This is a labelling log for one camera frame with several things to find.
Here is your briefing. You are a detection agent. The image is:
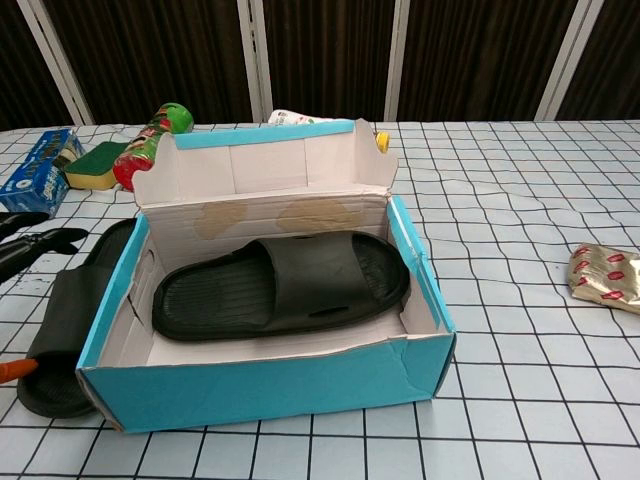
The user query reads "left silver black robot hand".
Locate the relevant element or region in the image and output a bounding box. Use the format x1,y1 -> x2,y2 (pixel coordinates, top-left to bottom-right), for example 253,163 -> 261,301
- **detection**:
0,212 -> 89,385

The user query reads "black slipper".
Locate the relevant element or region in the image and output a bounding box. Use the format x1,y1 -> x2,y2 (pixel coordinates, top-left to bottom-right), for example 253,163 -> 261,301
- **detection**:
151,230 -> 411,344
17,218 -> 137,419

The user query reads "light blue shoe box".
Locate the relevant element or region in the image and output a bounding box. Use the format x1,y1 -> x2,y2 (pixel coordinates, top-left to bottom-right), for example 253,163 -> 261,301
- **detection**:
75,118 -> 457,434

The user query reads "blue cardboard wrap box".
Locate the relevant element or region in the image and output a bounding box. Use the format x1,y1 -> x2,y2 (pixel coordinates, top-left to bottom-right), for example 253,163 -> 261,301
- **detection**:
0,127 -> 87,217

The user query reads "green yellow sponge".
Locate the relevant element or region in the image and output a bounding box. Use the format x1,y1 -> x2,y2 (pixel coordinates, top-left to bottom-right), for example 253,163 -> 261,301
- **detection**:
66,140 -> 132,191

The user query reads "green chips can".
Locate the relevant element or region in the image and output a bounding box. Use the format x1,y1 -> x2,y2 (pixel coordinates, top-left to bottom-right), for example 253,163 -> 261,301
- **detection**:
112,102 -> 195,192

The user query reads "white black checkered tablecloth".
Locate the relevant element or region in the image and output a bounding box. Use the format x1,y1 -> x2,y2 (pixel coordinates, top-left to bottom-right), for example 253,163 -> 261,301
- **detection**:
0,119 -> 640,480

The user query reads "gold red snack packet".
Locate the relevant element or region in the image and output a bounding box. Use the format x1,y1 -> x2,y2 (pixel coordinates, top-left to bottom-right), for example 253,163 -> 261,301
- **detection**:
567,243 -> 640,316

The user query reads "white metal screen post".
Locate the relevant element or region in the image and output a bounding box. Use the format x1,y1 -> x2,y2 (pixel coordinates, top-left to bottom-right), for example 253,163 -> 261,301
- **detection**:
19,0 -> 95,126
383,0 -> 419,123
537,0 -> 594,123
237,0 -> 274,124

